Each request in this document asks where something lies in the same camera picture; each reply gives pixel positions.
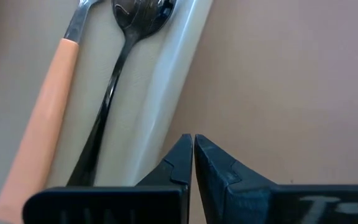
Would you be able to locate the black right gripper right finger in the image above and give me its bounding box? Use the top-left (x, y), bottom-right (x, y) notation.
top-left (193, 133), bottom-right (358, 224)

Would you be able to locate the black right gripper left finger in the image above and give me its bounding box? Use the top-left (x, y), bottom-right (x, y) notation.
top-left (22, 133), bottom-right (194, 224)

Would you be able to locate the beige plastic tray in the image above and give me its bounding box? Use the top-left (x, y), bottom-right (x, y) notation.
top-left (0, 0), bottom-right (214, 224)

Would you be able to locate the fork with orange handle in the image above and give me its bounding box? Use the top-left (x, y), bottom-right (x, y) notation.
top-left (0, 0), bottom-right (105, 223)

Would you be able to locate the black metal spoon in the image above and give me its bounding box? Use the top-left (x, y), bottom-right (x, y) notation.
top-left (66, 0), bottom-right (178, 188)

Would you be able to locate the brown table mat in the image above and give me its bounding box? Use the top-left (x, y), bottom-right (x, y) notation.
top-left (158, 0), bottom-right (358, 224)

